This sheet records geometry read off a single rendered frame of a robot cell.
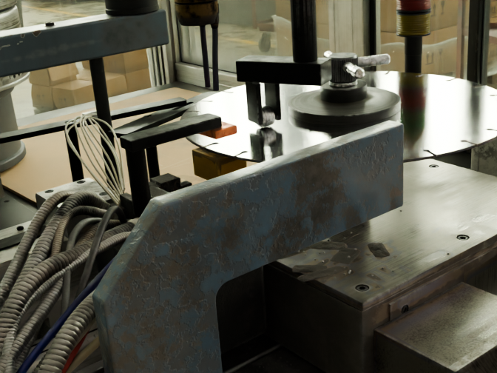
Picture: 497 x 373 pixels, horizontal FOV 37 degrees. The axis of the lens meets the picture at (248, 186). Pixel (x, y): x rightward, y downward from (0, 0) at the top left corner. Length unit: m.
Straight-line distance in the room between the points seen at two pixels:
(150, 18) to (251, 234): 0.43
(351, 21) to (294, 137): 0.70
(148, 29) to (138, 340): 0.47
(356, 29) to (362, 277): 0.78
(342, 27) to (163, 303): 1.00
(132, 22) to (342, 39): 0.62
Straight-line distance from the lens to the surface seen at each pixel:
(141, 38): 0.84
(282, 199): 0.47
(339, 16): 1.38
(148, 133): 0.62
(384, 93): 0.77
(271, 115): 0.70
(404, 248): 0.69
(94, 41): 0.81
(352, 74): 0.71
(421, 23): 1.02
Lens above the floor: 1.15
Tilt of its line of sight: 21 degrees down
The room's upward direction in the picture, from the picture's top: 4 degrees counter-clockwise
